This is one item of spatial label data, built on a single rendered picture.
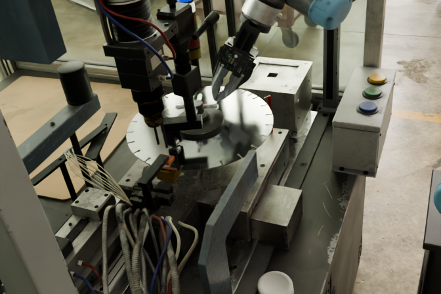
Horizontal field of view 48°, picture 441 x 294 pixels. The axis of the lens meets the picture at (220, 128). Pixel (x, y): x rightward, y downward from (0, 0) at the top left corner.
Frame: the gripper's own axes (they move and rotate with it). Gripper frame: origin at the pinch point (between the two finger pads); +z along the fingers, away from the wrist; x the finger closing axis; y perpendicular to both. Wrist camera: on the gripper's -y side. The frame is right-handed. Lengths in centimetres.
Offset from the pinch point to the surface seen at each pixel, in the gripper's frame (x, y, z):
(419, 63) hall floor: 97, -216, 8
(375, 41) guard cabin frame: 29.5, -29.3, -22.2
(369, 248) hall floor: 79, -65, 55
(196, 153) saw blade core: 1.9, 16.4, 6.9
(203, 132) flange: 1.0, 10.8, 4.9
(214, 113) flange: 1.3, 3.7, 2.9
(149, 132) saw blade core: -9.6, 9.7, 11.8
